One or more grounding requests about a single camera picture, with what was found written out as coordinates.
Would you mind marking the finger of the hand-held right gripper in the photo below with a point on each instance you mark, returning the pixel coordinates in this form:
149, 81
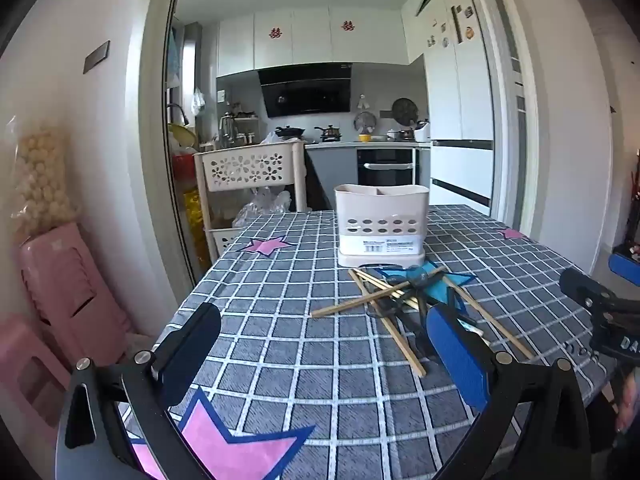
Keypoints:
585, 285
625, 264

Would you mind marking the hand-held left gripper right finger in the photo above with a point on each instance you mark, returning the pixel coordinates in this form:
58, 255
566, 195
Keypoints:
457, 355

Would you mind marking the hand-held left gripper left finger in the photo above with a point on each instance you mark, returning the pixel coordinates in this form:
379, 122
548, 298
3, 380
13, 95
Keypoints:
192, 345

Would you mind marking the translucent grey plastic spoon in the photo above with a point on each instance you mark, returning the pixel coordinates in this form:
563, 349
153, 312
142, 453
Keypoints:
417, 276

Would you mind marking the beige plastic utensil holder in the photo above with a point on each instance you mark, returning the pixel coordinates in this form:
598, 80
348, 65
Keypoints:
381, 225

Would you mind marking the person's right hand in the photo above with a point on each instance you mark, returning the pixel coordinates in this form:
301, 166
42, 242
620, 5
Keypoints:
629, 400

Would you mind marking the grey checked star tablecloth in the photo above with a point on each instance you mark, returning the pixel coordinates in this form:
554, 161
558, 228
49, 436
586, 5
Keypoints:
300, 350

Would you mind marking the yellow liquid bottle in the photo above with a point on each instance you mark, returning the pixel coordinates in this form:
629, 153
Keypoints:
194, 207

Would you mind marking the tall pink plastic stool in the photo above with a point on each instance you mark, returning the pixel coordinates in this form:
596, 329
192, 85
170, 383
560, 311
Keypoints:
65, 280

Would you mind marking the clear crumpled plastic bag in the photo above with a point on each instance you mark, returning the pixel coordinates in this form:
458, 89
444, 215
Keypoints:
265, 205

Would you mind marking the low pink plastic stool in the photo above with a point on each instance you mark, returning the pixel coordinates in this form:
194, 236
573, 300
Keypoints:
25, 360

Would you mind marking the red container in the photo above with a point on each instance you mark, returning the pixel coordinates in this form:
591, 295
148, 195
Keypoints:
184, 167

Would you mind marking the beige perforated storage trolley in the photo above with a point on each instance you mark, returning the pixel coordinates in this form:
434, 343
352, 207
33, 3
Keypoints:
250, 165

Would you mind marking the black built-in oven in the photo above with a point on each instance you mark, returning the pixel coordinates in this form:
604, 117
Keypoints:
386, 167

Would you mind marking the yellow-green basin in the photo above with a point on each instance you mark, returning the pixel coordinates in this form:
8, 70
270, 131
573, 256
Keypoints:
181, 134

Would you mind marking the white kitchen appliance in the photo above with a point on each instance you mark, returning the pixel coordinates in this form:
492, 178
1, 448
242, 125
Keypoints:
423, 132

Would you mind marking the metal countertop dish rack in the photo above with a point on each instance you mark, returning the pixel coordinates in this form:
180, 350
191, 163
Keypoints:
240, 127

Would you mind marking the white refrigerator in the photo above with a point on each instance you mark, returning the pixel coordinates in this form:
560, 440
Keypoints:
457, 100

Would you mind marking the bag of white balls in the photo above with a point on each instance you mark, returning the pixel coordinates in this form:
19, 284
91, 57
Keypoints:
40, 180

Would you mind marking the kitchen faucet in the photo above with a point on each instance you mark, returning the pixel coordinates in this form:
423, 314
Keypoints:
176, 112

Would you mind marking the black wok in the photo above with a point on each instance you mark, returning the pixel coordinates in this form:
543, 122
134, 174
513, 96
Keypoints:
290, 132

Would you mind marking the dark round hanging pan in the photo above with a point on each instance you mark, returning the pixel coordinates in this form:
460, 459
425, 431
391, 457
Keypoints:
404, 111

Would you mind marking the round hanging strainer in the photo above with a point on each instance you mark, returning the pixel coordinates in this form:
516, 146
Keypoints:
365, 121

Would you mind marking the small cooking pot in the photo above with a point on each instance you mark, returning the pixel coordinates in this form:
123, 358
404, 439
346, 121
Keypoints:
330, 133

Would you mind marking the black range hood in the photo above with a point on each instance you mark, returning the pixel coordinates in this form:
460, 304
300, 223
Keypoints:
307, 90

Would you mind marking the red paper door sticker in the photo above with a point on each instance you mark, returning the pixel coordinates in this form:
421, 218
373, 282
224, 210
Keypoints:
274, 33
347, 26

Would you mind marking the white upper kitchen cabinets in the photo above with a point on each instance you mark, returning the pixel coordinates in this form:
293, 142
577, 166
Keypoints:
310, 40

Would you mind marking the grey wall switch panel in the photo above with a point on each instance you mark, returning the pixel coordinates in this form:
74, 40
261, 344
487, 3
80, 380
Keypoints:
96, 56

